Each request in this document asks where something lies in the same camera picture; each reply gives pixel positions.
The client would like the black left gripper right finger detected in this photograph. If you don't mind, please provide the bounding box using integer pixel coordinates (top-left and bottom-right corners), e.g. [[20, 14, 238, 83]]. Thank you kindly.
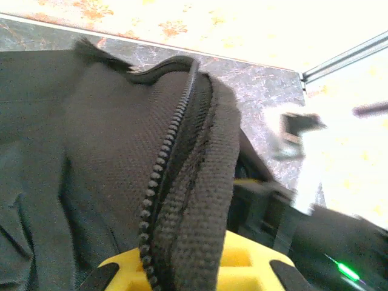
[[269, 259, 319, 291]]

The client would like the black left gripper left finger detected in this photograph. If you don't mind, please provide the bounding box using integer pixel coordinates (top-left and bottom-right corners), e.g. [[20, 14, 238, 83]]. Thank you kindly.
[[79, 263, 119, 291]]

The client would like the black fabric backpack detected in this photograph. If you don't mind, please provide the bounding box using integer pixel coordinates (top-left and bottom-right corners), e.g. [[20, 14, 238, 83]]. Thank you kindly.
[[0, 38, 301, 291]]

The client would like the aluminium corner post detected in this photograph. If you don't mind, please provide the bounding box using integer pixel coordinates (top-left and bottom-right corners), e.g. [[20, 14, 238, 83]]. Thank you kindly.
[[301, 30, 388, 92]]

